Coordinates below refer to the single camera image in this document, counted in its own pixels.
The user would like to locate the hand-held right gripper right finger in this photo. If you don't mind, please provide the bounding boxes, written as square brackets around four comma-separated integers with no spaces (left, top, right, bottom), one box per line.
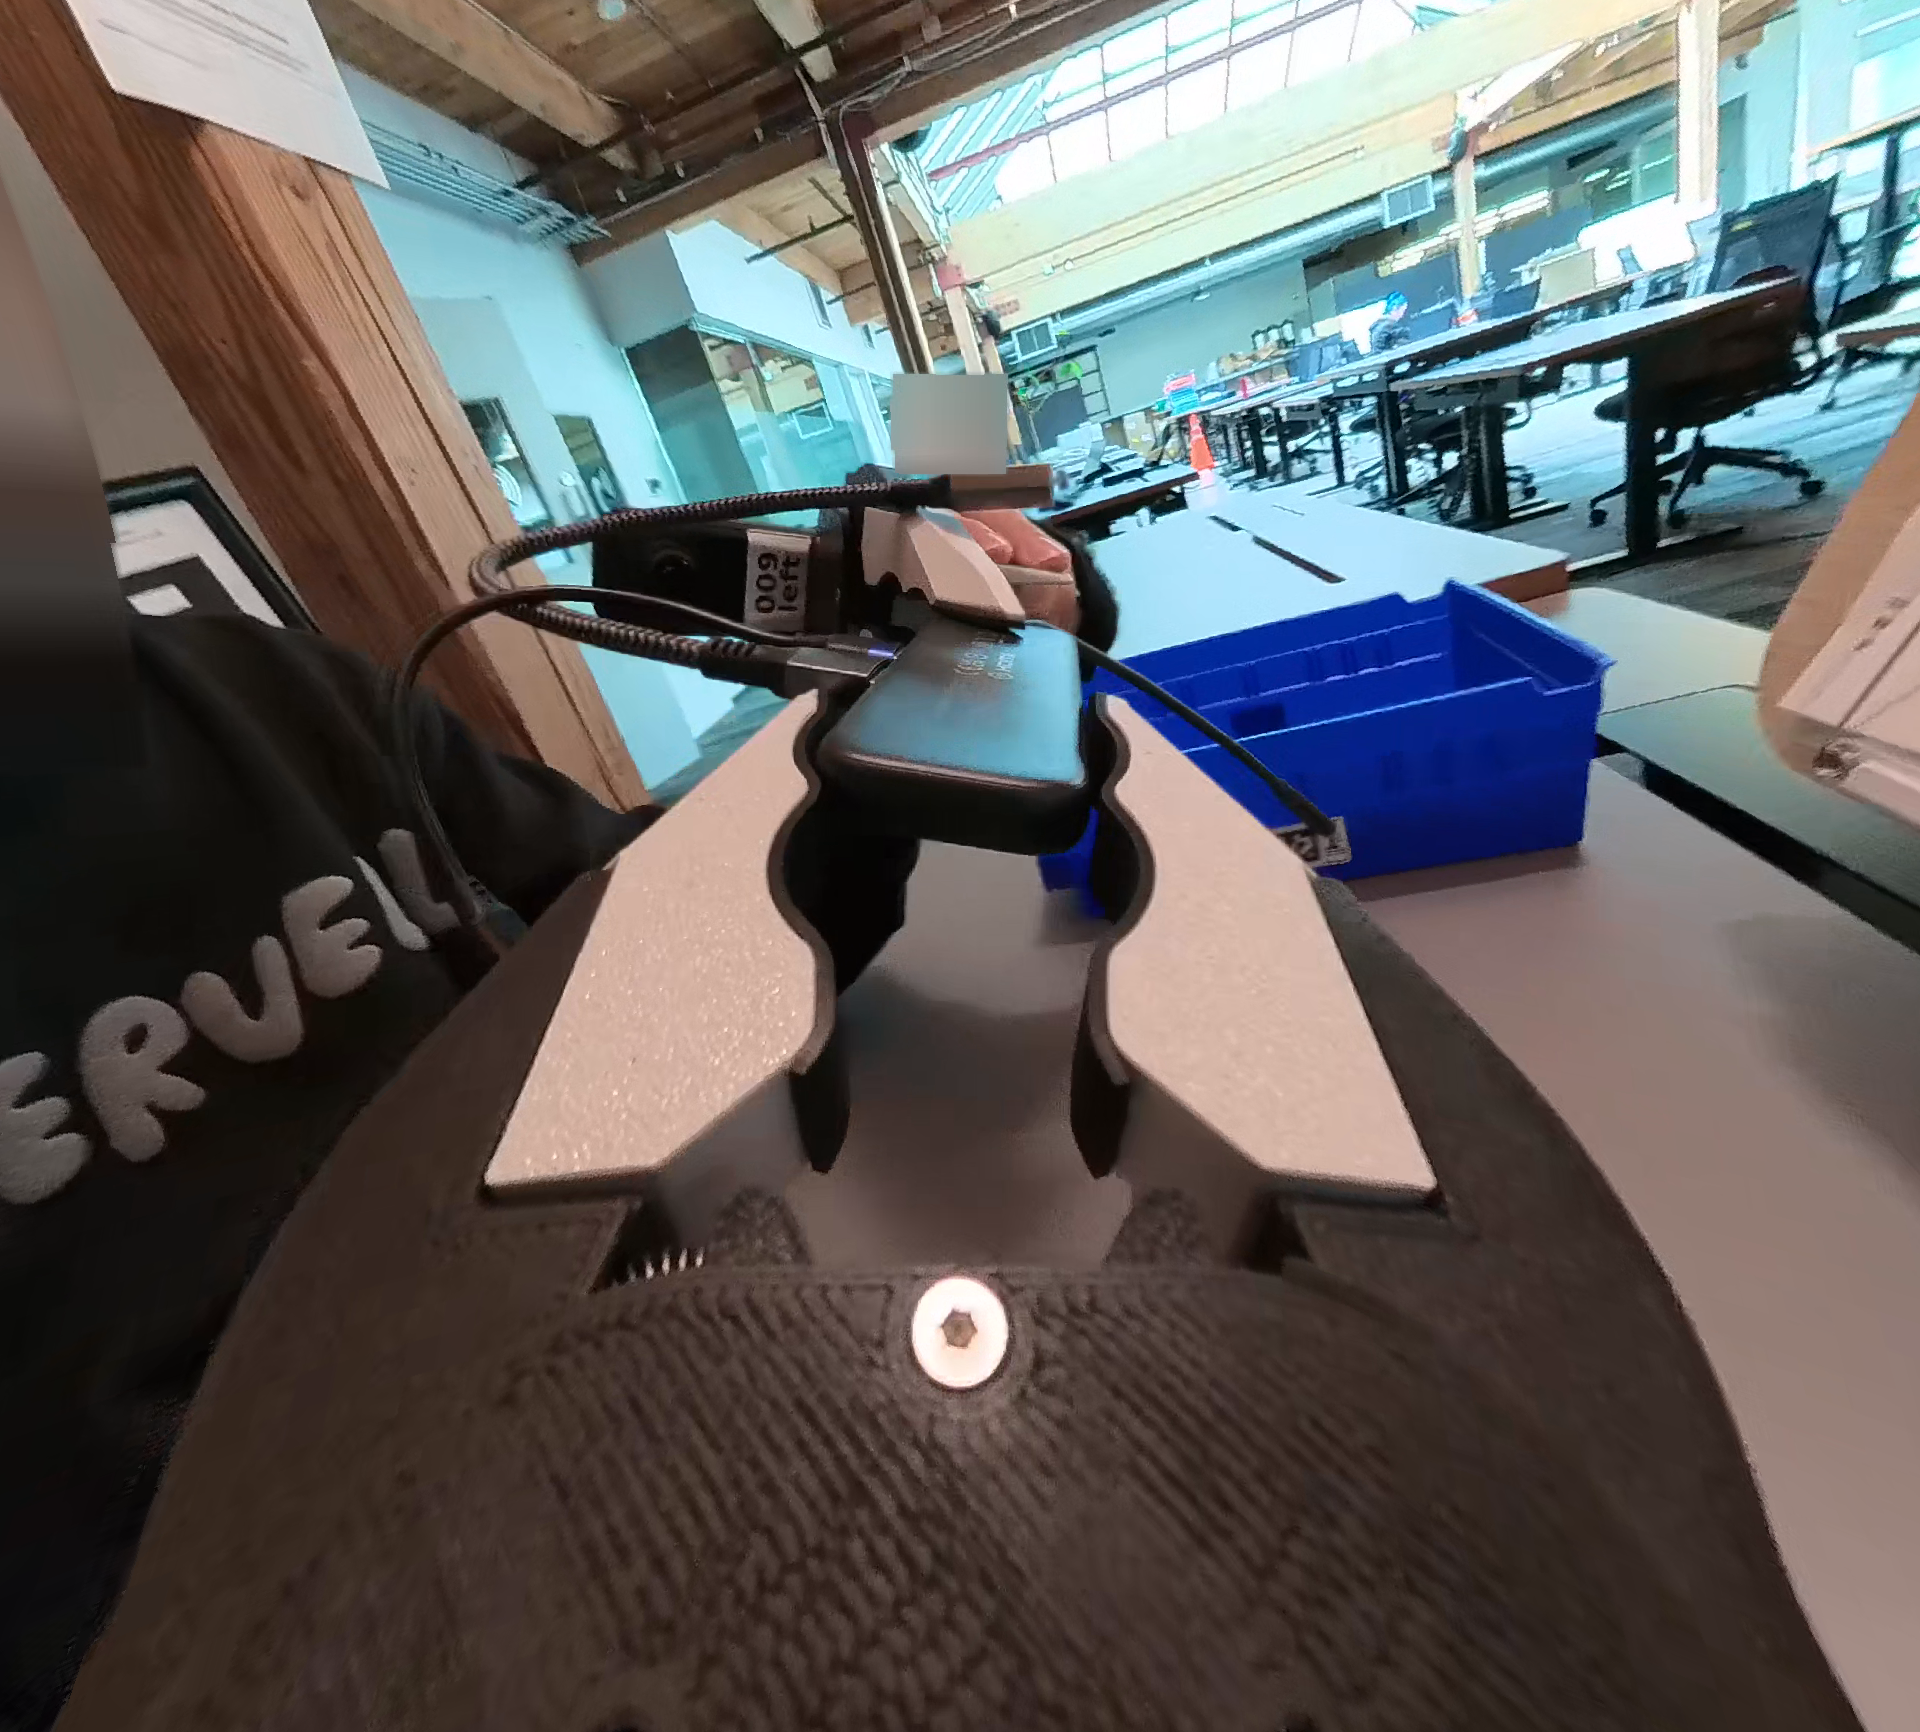
[1070,692,1441,1206]

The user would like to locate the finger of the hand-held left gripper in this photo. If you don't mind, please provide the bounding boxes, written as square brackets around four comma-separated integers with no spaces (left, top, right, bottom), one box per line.
[864,507,1034,635]

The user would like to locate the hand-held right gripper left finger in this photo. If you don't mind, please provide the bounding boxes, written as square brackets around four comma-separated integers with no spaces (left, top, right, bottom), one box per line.
[480,690,848,1206]

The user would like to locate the slim dark grey usb hub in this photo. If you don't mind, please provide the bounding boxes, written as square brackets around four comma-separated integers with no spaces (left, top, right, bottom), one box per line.
[814,628,1091,860]

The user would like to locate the braided cable blue-ringed plug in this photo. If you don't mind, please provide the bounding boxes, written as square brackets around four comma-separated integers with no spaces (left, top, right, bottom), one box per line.
[390,583,911,944]

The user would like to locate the thin black hub cable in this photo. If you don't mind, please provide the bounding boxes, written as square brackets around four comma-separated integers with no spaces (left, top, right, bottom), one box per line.
[1081,660,1341,855]

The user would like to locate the blue plastic bin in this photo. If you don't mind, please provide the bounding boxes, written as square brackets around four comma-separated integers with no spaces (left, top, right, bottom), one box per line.
[1036,580,1617,920]

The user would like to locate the person's black sweatshirt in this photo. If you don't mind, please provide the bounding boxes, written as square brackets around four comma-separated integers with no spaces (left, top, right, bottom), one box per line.
[0,609,670,1732]

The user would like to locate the black framed floor sign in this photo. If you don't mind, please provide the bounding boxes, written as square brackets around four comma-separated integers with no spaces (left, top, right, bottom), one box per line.
[102,466,321,635]

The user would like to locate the long wooden office desk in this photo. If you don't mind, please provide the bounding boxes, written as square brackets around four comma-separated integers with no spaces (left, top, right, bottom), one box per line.
[1386,278,1803,566]

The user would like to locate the printed instruction sheets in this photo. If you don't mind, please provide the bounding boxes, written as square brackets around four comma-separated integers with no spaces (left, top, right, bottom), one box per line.
[1800,593,1920,746]

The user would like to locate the wooden document stand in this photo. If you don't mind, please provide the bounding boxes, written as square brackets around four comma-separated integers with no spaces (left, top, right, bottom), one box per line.
[1753,406,1920,792]

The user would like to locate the black office chair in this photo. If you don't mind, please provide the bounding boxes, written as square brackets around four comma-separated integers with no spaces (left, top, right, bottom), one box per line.
[1590,179,1846,525]

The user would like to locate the wooden post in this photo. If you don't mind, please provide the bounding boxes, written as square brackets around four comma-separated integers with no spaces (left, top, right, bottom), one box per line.
[0,0,649,809]

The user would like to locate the black desk cable cover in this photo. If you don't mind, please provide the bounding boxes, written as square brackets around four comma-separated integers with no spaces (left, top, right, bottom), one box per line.
[1594,683,1920,943]

